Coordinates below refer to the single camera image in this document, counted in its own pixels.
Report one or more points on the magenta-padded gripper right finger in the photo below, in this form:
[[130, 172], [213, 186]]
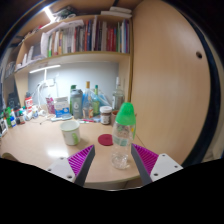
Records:
[[163, 166]]

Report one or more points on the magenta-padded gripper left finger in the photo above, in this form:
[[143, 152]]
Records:
[[63, 168]]

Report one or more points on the clear plastic bottle green cap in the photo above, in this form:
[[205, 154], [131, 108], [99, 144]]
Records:
[[123, 133]]

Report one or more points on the white mug green rim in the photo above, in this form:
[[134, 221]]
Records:
[[70, 133]]

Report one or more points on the light blue hairbrush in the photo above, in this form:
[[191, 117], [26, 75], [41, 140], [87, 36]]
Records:
[[61, 118]]

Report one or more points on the flat round red coaster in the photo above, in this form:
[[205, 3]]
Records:
[[105, 140]]

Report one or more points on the pink packet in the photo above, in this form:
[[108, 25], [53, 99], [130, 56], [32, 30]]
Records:
[[50, 105]]

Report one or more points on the grey shaker bottle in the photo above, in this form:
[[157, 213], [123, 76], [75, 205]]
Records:
[[76, 105]]

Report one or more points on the brown jar white lid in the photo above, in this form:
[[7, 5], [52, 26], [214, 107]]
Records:
[[105, 116]]

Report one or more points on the small white bottle blue label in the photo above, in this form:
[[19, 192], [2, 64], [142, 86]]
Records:
[[13, 121]]

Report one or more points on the red and white box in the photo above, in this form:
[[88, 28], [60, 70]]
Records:
[[29, 102]]

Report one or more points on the clear glass bottle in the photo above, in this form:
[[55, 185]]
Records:
[[117, 98]]

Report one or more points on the wooden shelf unit with books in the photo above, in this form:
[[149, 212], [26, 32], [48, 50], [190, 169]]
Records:
[[90, 36]]

